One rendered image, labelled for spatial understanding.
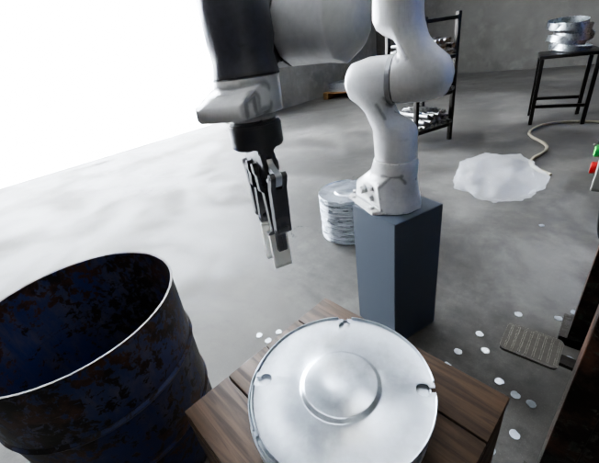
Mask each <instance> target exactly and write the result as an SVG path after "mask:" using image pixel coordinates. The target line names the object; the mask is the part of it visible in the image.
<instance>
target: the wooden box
mask: <svg viewBox="0 0 599 463"><path fill-rule="evenodd" d="M332 317H338V319H343V320H347V319H352V317H354V318H360V319H363V318H362V317H360V316H358V315H356V314H354V313H353V312H352V311H349V310H347V309H345V308H343V307H341V306H340V305H338V304H336V303H334V302H332V301H330V300H328V299H327V298H325V299H323V300H322V301H321V302H319V303H318V304H317V305H316V306H314V307H313V308H312V309H311V310H310V311H308V312H307V313H306V314H304V315H303V316H302V317H301V318H299V320H298V321H296V322H294V323H293V324H292V325H291V326H289V327H288V328H287V330H285V331H284V332H283V333H281V334H280V335H279V336H278V337H276V338H275V339H274V340H273V341H271V342H270V343H269V344H268V345H267V346H266V347H267V348H266V347H264V348H263V349H261V350H260V351H259V352H258V353H256V354H255V355H254V356H252V357H251V358H250V359H249V360H248V361H246V362H245V363H244V364H243V365H241V366H240V367H239V368H237V369H236V370H235V371H234V372H232V373H231V374H230V375H229V377H230V379H228V378H226V379H225V380H223V381H222V382H221V383H220V384H218V385H217V386H216V387H215V388H213V389H212V390H211V391H209V392H208V393H207V394H206V395H205V396H203V397H202V398H201V399H200V400H198V401H197V402H196V403H194V404H193V405H192V406H191V407H189V408H188V409H187V410H186V411H185V413H186V416H187V418H188V419H189V420H188V421H189V423H190V425H191V427H192V429H193V431H194V433H195V435H196V437H197V439H198V441H199V443H200V444H201V446H202V448H203V450H204V452H205V454H206V456H207V458H208V460H209V463H264V461H263V459H262V458H261V456H260V453H259V451H258V449H257V447H256V445H255V442H254V439H253V436H252V432H251V428H250V427H251V425H250V421H249V413H248V396H249V389H250V386H251V382H252V379H253V376H254V373H255V371H256V369H257V367H258V365H259V363H260V362H261V360H262V359H263V357H264V356H265V355H266V353H267V352H268V351H269V350H270V349H271V347H272V346H273V345H274V344H275V343H276V342H277V341H278V340H280V339H281V338H282V337H283V336H285V335H286V334H287V333H289V332H291V331H293V330H294V329H296V328H298V327H300V326H301V325H304V324H306V323H309V322H314V321H317V320H320V319H325V318H332ZM414 347H415V348H416V349H417V350H418V351H419V353H420V354H421V355H422V357H423V358H424V360H425V362H426V363H427V365H428V366H429V368H430V370H431V372H432V375H433V377H434V380H435V382H434V383H435V389H431V390H432V392H436V396H437V399H438V408H437V417H436V422H435V429H434V431H433V433H432V436H431V438H430V440H429V443H428V447H427V449H426V452H425V454H424V458H423V460H422V462H421V463H492V456H493V452H494V449H495V446H496V441H497V439H498V435H499V432H500V428H501V425H502V421H503V415H504V412H505V409H506V407H507V405H508V403H509V400H510V398H509V397H508V396H506V395H504V394H502V393H501V392H499V391H498V390H495V389H493V388H491V387H489V386H488V385H486V384H484V383H482V382H480V381H478V380H476V379H475V378H473V377H471V376H469V375H467V374H465V373H464V372H462V371H460V370H458V369H456V368H454V367H452V366H450V365H449V364H447V363H445V362H443V361H442V360H440V359H438V358H436V357H434V356H431V355H430V354H428V353H426V352H425V351H423V350H421V349H420V348H418V347H416V346H414Z"/></svg>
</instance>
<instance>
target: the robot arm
mask: <svg viewBox="0 0 599 463"><path fill-rule="evenodd" d="M196 3H197V7H198V14H199V19H200V23H201V27H202V31H203V35H204V40H205V43H206V48H207V50H208V52H209V56H210V58H211V59H212V61H213V81H212V83H213V87H214V89H211V90H210V92H209V93H208V94H207V96H206V97H205V98H204V99H203V100H202V101H201V102H200V103H199V104H198V106H197V107H196V110H195V111H196V115H197V119H198V122H199V123H200V124H201V125H206V124H219V123H230V124H229V126H228V131H229V134H230V139H231V143H232V148H233V149H234V150H235V151H236V152H246V157H244V158H242V163H243V167H244V170H245V172H246V177H247V181H248V185H249V189H250V193H251V197H252V201H253V205H254V213H255V214H256V215H258V219H259V220H260V221H261V223H260V225H261V230H262V234H263V239H264V244H265V249H266V257H267V258H268V259H270V258H273V260H274V265H275V268H276V269H278V268H280V267H282V266H285V265H289V264H292V259H291V253H290V248H289V242H288V232H289V231H292V227H291V219H290V211H289V203H288V188H287V184H288V174H287V172H286V171H281V172H279V171H278V170H279V164H278V160H277V158H276V155H275V153H274V149H275V148H276V147H277V146H278V145H280V144H281V143H282V142H283V140H284V138H283V131H282V125H281V119H280V118H279V116H276V111H278V110H280V109H282V108H283V100H282V93H281V85H280V78H279V72H280V71H279V68H280V67H288V66H301V65H309V64H318V63H327V62H337V63H349V62H350V61H351V60H352V59H353V58H354V57H355V56H356V55H357V54H358V53H359V52H360V51H361V50H362V48H363V47H364V45H365V44H366V42H367V39H368V36H369V33H370V30H371V14H372V22H373V25H374V27H375V29H376V31H377V32H379V33H380V34H381V35H383V36H385V37H388V38H390V39H392V40H394V42H395V43H396V45H397V53H395V54H387V55H379V56H371V57H367V58H366V59H363V60H361V61H358V62H355V63H353V64H351V65H350V67H349V68H348V70H347V72H346V76H345V90H346V92H347V94H348V96H349V98H350V99H351V100H352V101H353V102H354V103H356V104H357V105H359V106H360V107H361V109H362V110H363V111H364V112H365V113H366V116H367V119H368V121H369V124H370V126H371V128H372V129H373V140H374V151H375V158H374V160H373V164H372V167H371V169H370V170H369V171H368V172H366V173H365V174H364V175H362V176H361V177H359V178H358V180H357V181H356V189H354V190H353V193H351V194H350V195H349V198H350V199H352V200H353V201H354V202H355V203H356V204H357V205H358V206H360V207H361V208H362V209H364V210H365V211H367V212H368V213H369V214H371V215H401V214H409V213H411V212H413V211H415V210H417V209H420V208H421V205H422V200H421V192H420V190H419V181H418V171H419V155H418V128H417V126H416V124H415V123H414V122H413V121H412V120H411V119H409V118H407V117H405V116H403V115H402V114H401V113H400V111H399V110H398V109H397V106H396V104H400V103H415V102H424V101H428V100H432V99H436V98H439V97H442V96H443V95H445V94H446V93H447V92H448V90H449V88H450V86H451V85H452V83H453V79H454V74H455V66H454V63H453V61H452V59H451V57H450V55H449V54H448V53H447V52H446V51H444V50H443V49H442V48H440V47H439V46H438V45H437V44H436V43H435V41H434V40H433V39H432V37H431V36H430V34H429V32H428V28H427V25H426V21H425V14H424V0H196Z"/></svg>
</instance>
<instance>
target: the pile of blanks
mask: <svg viewBox="0 0 599 463"><path fill-rule="evenodd" d="M319 201H320V210H321V215H322V232H323V235H324V237H325V238H326V239H327V240H328V241H330V242H332V243H337V244H344V245H351V244H355V232H354V218H353V205H354V204H355V203H349V204H342V203H341V204H335V203H330V202H326V201H324V200H322V199H321V198H320V197H319Z"/></svg>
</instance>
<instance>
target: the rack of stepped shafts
mask: <svg viewBox="0 0 599 463"><path fill-rule="evenodd" d="M461 18H462V10H459V11H457V12H456V15H455V16H449V17H438V18H431V19H428V17H426V18H425V21H426V25H427V28H428V23H434V22H440V21H446V20H451V19H455V20H456V24H455V36H454V42H451V43H446V42H449V41H451V39H452V38H451V37H443V38H442V37H435V38H432V39H433V40H434V41H435V43H436V44H437V45H438V46H439V47H440V48H442V49H443V50H444V51H446V52H447V53H448V54H449V55H450V54H452V55H450V57H451V59H453V63H454V66H455V74H454V79H453V83H452V85H451V86H450V88H449V90H448V92H447V93H446V95H449V94H450V97H449V110H448V114H445V113H446V110H445V109H442V108H437V107H425V106H424V102H420V106H419V102H415V103H413V107H405V108H404V109H403V110H399V111H400V113H401V114H402V115H403V116H405V117H407V118H409V119H411V120H412V121H413V122H414V123H415V124H416V126H417V128H418V136H419V135H422V134H425V133H428V132H431V131H434V130H439V129H442V128H444V127H447V134H446V139H447V140H451V139H452V128H453V117H454V105H455V94H456V83H457V72H458V51H459V40H460V29H461ZM390 48H392V49H396V50H395V51H390ZM446 48H454V49H449V50H447V49H446ZM395 53H397V45H391V46H390V38H388V37H385V55H387V54H395ZM444 96H445V95H444ZM443 113H444V114H443ZM441 124H442V125H441Z"/></svg>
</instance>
